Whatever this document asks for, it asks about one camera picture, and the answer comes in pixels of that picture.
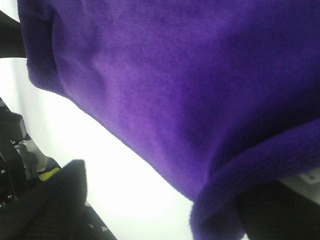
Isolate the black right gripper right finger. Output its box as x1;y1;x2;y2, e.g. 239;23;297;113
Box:
235;181;320;240

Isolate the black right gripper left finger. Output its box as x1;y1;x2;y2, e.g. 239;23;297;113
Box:
0;160;87;240

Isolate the purple towel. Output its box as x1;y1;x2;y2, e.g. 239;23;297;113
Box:
17;0;320;240

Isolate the dark robot base clutter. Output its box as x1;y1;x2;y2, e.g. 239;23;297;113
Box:
0;97;118;240

